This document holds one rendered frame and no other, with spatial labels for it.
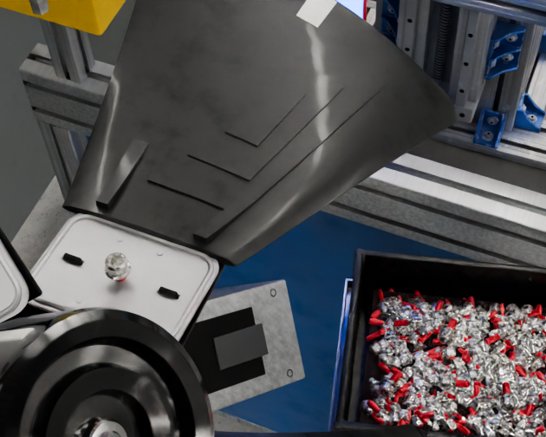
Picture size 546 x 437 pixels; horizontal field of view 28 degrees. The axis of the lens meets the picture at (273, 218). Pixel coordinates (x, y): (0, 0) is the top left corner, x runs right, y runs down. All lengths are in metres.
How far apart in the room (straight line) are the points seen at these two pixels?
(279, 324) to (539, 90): 1.24
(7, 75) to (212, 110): 1.21
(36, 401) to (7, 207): 1.49
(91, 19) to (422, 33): 0.79
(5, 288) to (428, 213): 0.59
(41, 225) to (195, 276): 1.52
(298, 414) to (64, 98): 0.65
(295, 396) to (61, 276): 0.98
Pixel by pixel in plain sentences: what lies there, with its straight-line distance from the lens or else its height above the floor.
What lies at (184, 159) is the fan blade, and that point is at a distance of 0.61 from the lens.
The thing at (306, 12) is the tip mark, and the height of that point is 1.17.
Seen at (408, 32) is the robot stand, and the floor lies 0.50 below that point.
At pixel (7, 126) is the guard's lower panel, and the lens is 1.88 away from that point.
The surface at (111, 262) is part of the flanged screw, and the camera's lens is 0.56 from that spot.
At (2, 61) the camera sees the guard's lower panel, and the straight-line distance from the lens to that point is 1.81.
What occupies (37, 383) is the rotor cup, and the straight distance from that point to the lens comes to 0.48.
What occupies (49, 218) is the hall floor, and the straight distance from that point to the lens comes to 2.09.
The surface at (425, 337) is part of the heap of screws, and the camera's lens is 0.93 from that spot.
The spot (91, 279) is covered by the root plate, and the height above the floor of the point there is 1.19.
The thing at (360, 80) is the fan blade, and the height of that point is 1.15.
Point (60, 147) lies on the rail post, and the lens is 1.23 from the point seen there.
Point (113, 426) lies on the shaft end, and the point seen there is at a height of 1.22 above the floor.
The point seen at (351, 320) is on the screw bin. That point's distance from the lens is 0.90.
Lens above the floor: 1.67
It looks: 55 degrees down
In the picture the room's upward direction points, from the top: 4 degrees counter-clockwise
